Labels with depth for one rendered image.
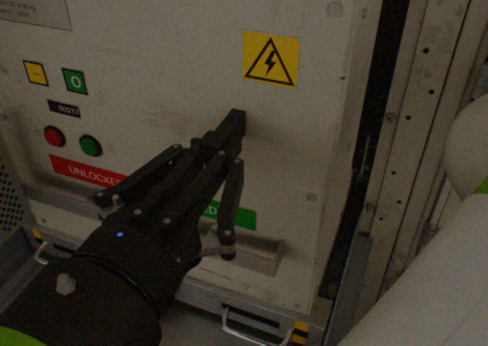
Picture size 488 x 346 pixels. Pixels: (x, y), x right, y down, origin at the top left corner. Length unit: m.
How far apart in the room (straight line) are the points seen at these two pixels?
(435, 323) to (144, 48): 0.38
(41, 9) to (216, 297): 0.46
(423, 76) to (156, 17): 0.40
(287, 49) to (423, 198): 0.47
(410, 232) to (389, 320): 0.63
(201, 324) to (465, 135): 0.50
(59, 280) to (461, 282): 0.21
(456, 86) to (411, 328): 0.50
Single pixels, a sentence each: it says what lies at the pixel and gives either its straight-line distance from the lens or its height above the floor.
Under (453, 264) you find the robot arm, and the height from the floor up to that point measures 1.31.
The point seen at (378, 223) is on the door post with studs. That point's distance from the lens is 0.87.
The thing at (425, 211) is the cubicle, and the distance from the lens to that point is 0.84.
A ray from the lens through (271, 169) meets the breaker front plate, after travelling 0.50.
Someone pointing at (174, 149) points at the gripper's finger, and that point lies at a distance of 0.42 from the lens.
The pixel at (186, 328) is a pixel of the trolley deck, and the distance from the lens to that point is 0.76.
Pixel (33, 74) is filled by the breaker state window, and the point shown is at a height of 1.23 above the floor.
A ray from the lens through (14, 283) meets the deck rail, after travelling 0.89.
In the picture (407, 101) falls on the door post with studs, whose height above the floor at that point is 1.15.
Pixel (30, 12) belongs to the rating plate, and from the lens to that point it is 0.57.
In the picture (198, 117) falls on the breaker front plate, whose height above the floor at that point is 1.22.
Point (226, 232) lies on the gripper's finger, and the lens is 0.34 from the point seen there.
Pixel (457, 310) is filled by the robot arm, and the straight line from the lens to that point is 0.24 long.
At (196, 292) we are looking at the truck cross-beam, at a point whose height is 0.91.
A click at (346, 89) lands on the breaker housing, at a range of 0.43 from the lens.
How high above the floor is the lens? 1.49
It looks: 38 degrees down
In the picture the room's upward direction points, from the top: straight up
